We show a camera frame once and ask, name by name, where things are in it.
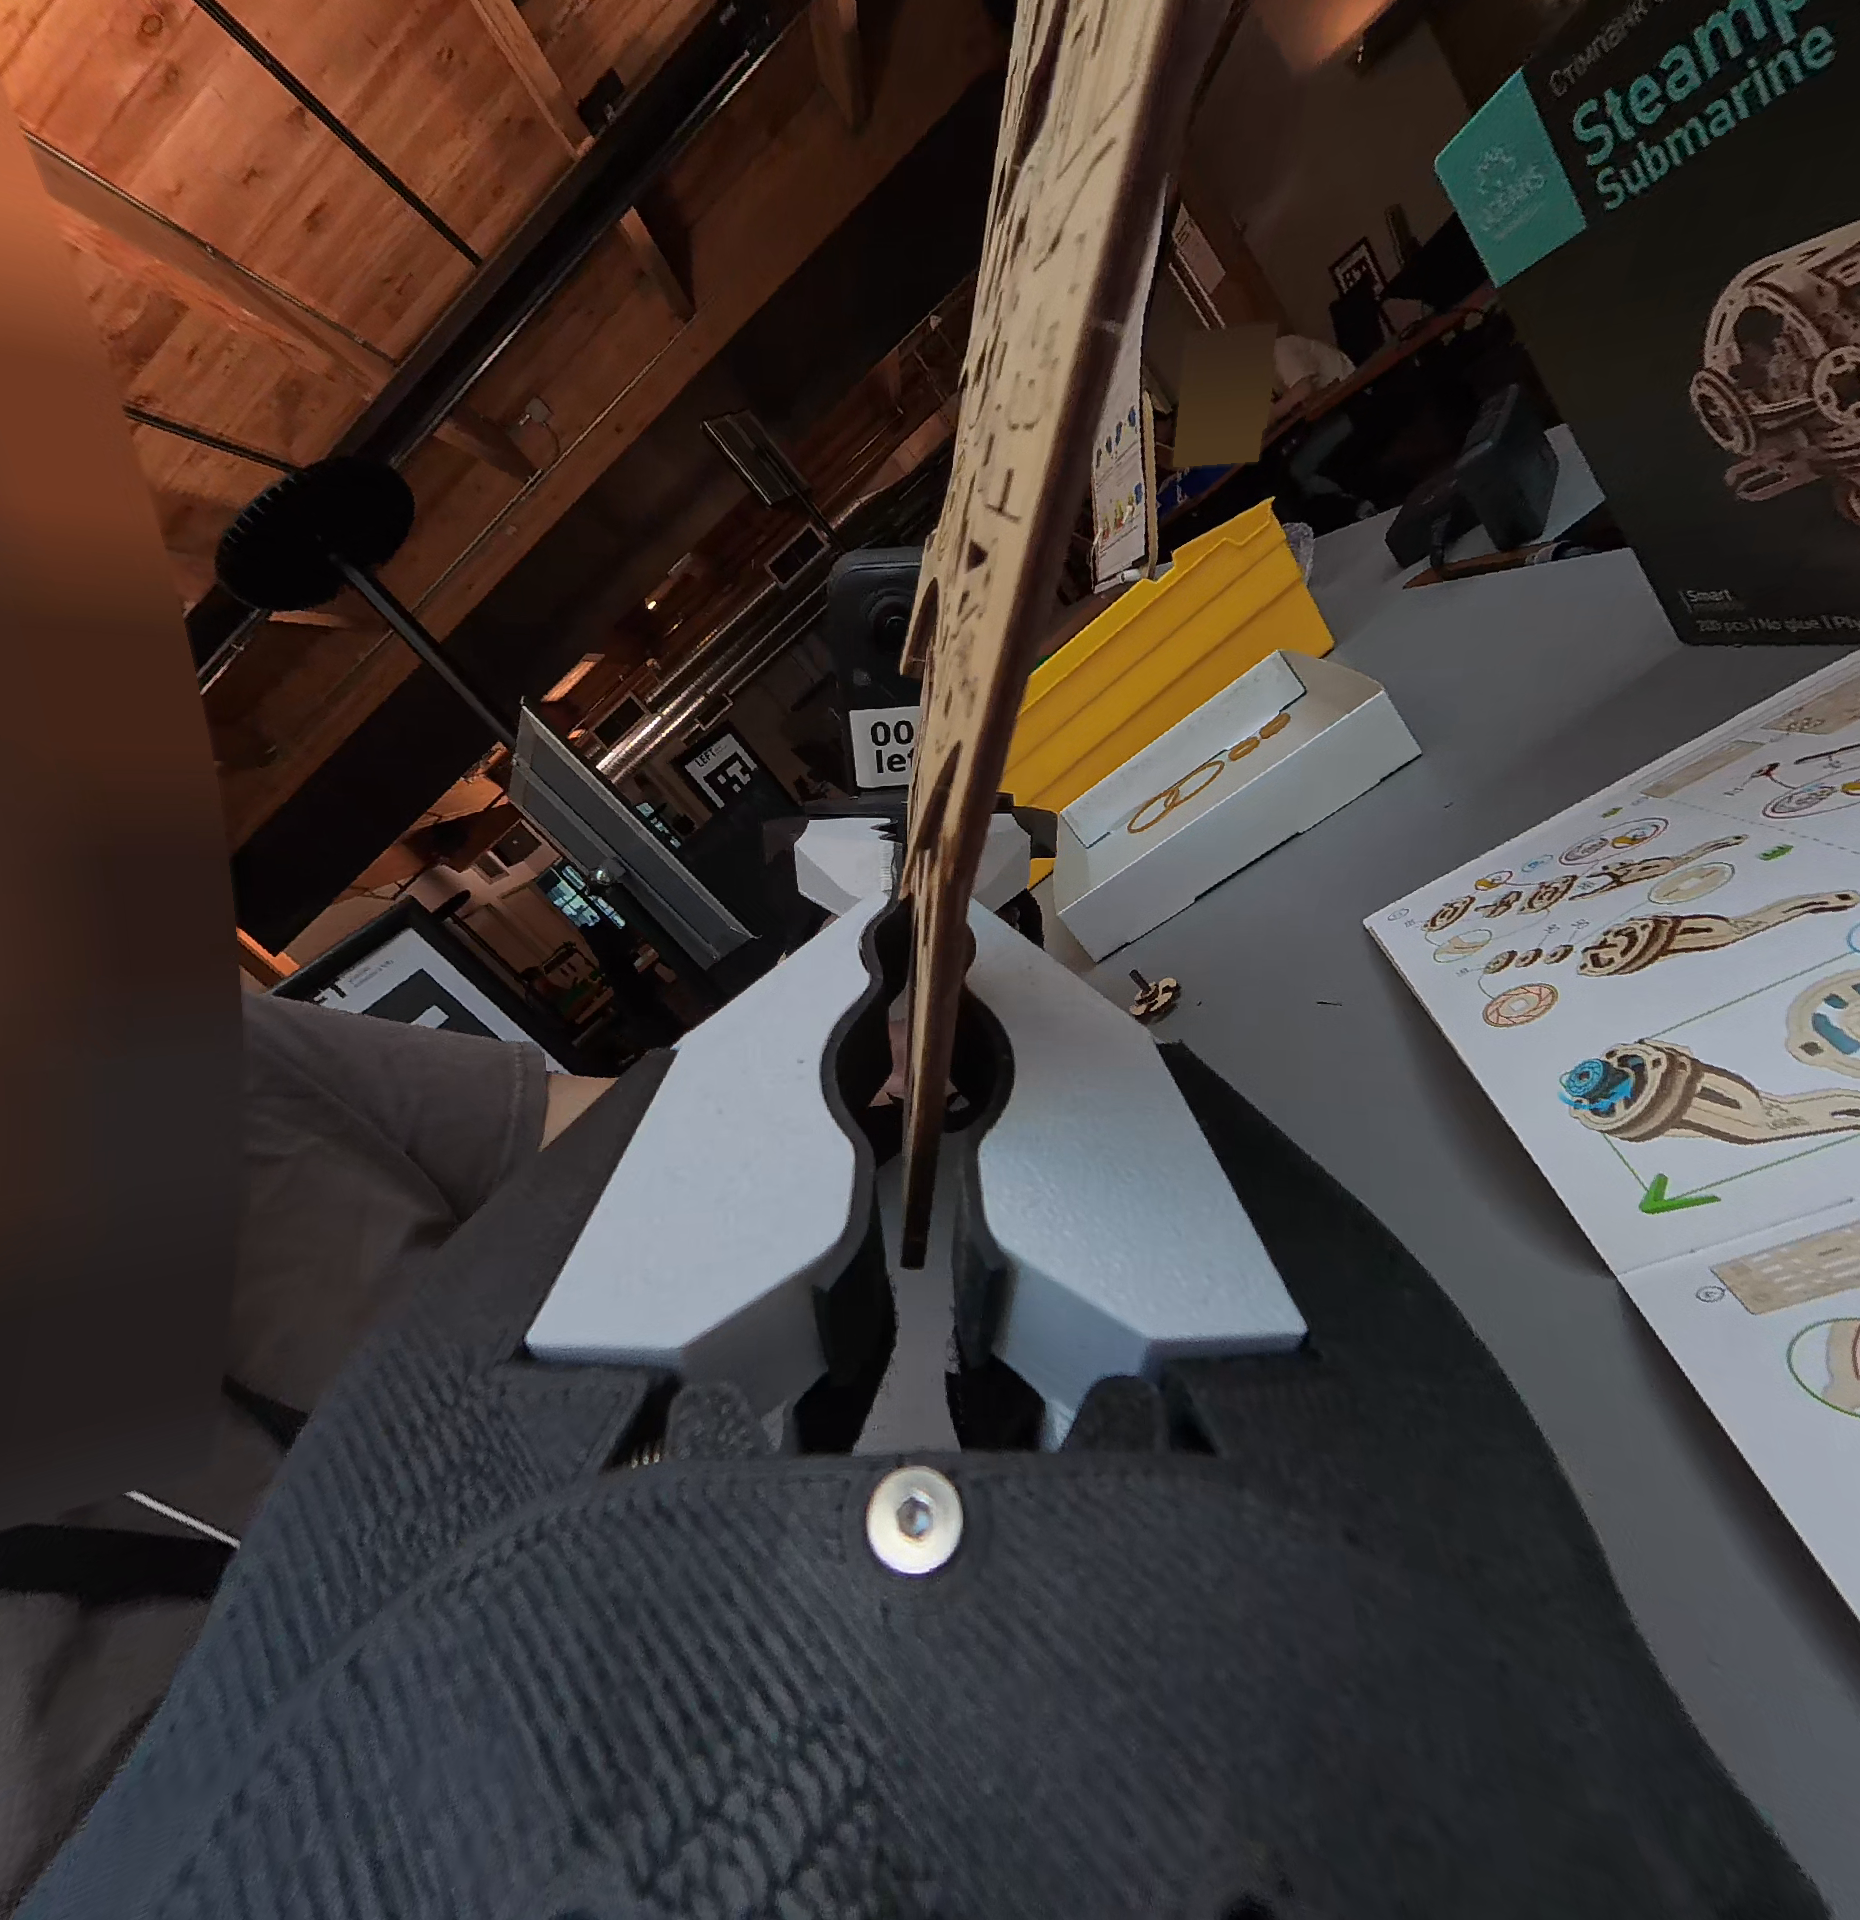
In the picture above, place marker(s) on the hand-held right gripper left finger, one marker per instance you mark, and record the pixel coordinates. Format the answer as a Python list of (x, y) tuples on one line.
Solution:
[(706, 1199)]

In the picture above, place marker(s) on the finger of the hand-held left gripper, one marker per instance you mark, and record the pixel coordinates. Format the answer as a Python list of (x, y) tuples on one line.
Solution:
[(1009, 859), (848, 868)]

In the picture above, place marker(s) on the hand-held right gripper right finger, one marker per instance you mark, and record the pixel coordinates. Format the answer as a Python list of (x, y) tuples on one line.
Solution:
[(1123, 1199)]

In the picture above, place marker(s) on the laser-cut wooden parts sheet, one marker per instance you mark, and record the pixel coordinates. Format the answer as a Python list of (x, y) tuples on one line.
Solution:
[(1005, 449)]

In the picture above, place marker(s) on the person's left forearm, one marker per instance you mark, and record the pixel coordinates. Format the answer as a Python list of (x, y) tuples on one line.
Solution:
[(578, 1107)]

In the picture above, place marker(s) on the black model kit box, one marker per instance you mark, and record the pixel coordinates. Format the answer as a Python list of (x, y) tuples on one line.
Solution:
[(1618, 374)]

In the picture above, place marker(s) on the small marker sign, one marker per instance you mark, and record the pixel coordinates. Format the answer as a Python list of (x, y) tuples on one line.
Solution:
[(718, 773)]

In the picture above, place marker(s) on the small wooden gear part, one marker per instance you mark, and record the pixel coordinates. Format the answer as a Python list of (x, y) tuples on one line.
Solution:
[(1155, 998)]

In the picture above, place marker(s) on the grey metal panel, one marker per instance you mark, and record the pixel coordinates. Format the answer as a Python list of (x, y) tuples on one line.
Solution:
[(630, 832)]

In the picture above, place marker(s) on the yellow plastic bin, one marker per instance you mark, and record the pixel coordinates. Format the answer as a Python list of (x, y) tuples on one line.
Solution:
[(1170, 644)]

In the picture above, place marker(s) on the white cardboard tray box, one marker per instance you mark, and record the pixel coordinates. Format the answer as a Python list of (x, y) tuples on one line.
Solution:
[(1306, 816)]

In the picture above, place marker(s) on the person's grey clothing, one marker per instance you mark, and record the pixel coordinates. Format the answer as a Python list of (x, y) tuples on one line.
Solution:
[(360, 1155)]

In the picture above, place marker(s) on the black framed marker sign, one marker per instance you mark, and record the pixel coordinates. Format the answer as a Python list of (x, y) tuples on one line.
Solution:
[(405, 982)]

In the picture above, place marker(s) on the black round ceiling fixture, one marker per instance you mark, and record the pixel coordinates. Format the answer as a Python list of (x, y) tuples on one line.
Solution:
[(314, 534)]

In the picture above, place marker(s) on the printed instruction booklet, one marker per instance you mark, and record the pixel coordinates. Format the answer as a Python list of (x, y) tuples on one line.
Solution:
[(1694, 1110)]

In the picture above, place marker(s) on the black pouch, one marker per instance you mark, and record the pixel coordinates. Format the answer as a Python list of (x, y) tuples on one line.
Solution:
[(1484, 481)]

